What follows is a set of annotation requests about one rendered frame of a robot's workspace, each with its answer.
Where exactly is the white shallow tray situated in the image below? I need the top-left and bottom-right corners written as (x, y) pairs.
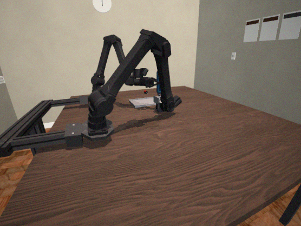
top-left (129, 97), bottom-right (156, 108)

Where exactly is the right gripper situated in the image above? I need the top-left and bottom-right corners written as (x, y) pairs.
top-left (156, 103), bottom-right (166, 112)

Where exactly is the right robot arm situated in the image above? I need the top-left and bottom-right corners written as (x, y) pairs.
top-left (88, 29), bottom-right (182, 136)

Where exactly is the white l-shaped bracket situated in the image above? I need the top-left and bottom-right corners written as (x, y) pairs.
top-left (154, 96), bottom-right (162, 103)

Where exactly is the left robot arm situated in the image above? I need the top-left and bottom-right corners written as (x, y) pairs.
top-left (91, 35), bottom-right (148, 92)

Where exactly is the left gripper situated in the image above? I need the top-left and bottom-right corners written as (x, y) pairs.
top-left (140, 77), bottom-right (160, 88)

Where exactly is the blue electric screwdriver body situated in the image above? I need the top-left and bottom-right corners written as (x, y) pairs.
top-left (156, 72), bottom-right (161, 98)

